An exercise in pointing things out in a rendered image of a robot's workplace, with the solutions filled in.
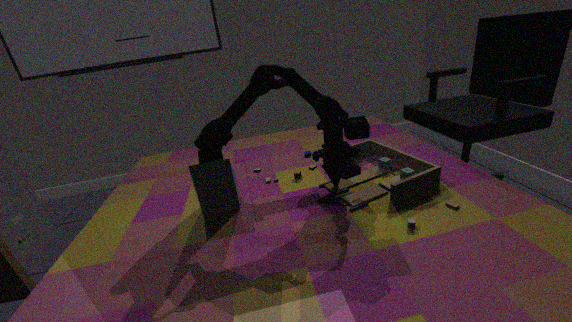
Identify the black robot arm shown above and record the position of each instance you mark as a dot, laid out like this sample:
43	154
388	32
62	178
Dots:
217	132

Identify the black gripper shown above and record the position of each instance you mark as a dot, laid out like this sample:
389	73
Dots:
334	164

